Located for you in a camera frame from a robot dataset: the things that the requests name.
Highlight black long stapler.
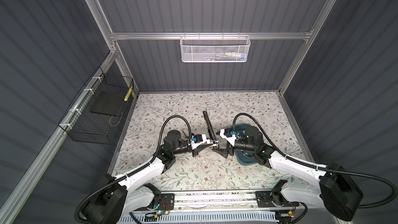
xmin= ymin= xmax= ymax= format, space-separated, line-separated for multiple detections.
xmin=203 ymin=111 xmax=218 ymax=143

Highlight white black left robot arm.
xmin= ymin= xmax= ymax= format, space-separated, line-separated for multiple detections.
xmin=74 ymin=130 xmax=219 ymax=224

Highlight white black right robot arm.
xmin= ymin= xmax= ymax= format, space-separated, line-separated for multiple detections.
xmin=216 ymin=125 xmax=363 ymax=221

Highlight teal plastic tray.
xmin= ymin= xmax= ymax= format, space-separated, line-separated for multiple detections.
xmin=234 ymin=124 xmax=256 ymax=166

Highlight yellow marker pen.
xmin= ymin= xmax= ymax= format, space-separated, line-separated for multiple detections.
xmin=124 ymin=87 xmax=133 ymax=102

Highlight black foam pad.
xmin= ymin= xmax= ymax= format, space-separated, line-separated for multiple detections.
xmin=90 ymin=91 xmax=124 ymax=117

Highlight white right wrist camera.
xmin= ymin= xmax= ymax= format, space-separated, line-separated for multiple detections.
xmin=220 ymin=128 xmax=238 ymax=147

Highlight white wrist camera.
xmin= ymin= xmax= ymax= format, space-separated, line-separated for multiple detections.
xmin=190 ymin=134 xmax=207 ymax=150
xmin=220 ymin=128 xmax=238 ymax=147

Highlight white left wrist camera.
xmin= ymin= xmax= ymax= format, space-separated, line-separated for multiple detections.
xmin=190 ymin=134 xmax=207 ymax=150

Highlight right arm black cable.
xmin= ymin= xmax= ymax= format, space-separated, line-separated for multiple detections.
xmin=232 ymin=112 xmax=398 ymax=209

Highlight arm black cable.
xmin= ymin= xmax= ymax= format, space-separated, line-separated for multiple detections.
xmin=74 ymin=114 xmax=193 ymax=224
xmin=232 ymin=112 xmax=398 ymax=209

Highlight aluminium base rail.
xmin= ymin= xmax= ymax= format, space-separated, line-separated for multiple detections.
xmin=90 ymin=189 xmax=299 ymax=214

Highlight black wire basket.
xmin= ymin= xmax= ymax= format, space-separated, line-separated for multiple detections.
xmin=59 ymin=69 xmax=134 ymax=145

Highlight white wire mesh basket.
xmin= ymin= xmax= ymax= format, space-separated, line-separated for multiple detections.
xmin=179 ymin=34 xmax=251 ymax=63

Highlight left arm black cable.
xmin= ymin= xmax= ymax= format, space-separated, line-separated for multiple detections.
xmin=74 ymin=114 xmax=193 ymax=224

